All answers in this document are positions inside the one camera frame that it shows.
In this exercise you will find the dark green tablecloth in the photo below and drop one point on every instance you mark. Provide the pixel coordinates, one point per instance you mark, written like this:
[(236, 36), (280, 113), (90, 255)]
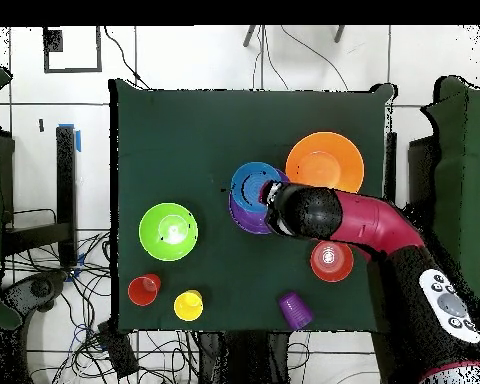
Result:
[(184, 140)]

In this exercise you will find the purple bowl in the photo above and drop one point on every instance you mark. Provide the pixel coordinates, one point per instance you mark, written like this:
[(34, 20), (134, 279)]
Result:
[(246, 222)]

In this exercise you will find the black power strip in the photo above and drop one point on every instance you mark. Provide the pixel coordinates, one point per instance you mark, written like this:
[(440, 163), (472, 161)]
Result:
[(118, 352)]

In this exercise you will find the purple cup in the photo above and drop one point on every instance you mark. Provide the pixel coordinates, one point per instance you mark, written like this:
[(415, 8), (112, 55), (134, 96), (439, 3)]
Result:
[(296, 310)]

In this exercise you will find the large orange bowl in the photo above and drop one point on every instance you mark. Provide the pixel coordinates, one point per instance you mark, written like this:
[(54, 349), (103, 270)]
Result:
[(324, 160)]

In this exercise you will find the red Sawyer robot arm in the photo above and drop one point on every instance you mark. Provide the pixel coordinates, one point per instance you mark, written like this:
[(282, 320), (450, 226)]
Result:
[(368, 224)]

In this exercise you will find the gray tripod leg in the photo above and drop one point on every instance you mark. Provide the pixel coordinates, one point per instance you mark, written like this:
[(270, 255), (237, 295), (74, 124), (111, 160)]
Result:
[(248, 36), (339, 34)]

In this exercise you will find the red orange cup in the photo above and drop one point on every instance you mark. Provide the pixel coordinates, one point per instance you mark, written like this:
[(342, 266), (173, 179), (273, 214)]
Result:
[(142, 292)]

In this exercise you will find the green bowl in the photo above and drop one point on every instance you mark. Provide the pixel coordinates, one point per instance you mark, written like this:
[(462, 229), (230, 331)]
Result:
[(160, 244)]

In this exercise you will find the small red bowl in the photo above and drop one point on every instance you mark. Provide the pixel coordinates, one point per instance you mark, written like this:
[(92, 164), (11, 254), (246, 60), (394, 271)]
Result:
[(332, 270)]

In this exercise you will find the black metal stand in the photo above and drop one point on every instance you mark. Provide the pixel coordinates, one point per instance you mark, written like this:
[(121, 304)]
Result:
[(66, 180)]

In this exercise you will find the small blue bowl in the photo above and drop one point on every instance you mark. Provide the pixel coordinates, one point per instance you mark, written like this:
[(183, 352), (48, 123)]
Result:
[(246, 188)]

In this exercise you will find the gray black chair base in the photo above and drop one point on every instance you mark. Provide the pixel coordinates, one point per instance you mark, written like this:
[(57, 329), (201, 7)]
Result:
[(40, 288)]

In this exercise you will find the yellow cup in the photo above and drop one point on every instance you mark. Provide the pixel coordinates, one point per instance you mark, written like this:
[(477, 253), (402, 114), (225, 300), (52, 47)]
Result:
[(187, 307), (198, 294)]

